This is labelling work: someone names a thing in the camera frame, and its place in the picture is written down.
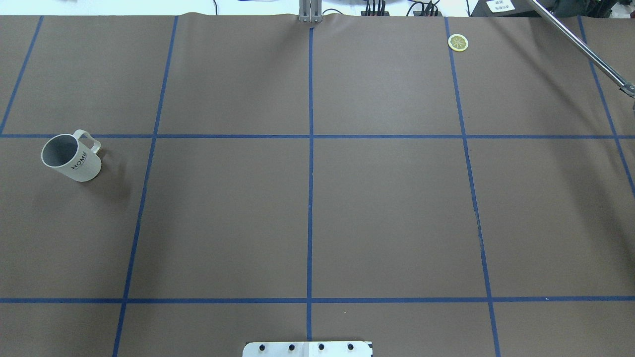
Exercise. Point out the white mug grey inside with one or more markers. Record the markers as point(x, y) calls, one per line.
point(73, 155)

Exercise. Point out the metal reacher grabber tool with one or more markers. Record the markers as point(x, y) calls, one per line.
point(624, 85)

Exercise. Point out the aluminium frame post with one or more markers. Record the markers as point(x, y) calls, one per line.
point(310, 11)

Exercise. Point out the black cable hub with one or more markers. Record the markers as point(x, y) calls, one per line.
point(375, 8)
point(420, 8)

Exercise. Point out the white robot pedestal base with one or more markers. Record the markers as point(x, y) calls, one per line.
point(309, 349)

